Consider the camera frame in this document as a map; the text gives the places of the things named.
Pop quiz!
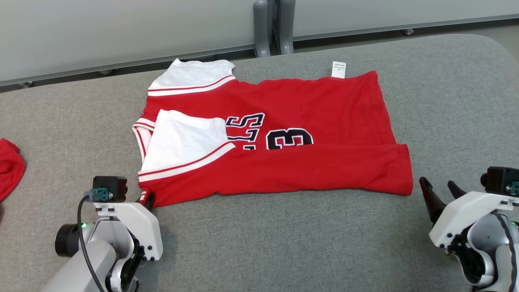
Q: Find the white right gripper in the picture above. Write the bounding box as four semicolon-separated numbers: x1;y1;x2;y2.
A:
419;176;519;249

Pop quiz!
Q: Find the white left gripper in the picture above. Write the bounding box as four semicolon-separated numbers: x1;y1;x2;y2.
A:
94;192;164;261

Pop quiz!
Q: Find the red white basketball jersey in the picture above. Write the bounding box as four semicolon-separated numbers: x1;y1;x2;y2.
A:
132;58;414;208

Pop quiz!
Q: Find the red garment with white trim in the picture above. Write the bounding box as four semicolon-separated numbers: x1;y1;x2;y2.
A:
0;138;26;202

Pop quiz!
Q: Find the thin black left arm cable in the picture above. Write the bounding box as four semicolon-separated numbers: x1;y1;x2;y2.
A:
77;194;107;292

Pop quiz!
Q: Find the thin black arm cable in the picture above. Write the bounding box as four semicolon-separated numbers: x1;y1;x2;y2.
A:
77;194;107;292
495;212;519;292

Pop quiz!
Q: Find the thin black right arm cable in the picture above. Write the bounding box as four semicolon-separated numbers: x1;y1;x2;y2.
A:
495;212;519;292

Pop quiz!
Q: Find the grey metal partition post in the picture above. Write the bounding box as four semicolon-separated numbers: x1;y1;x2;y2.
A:
278;0;295;55
253;0;271;58

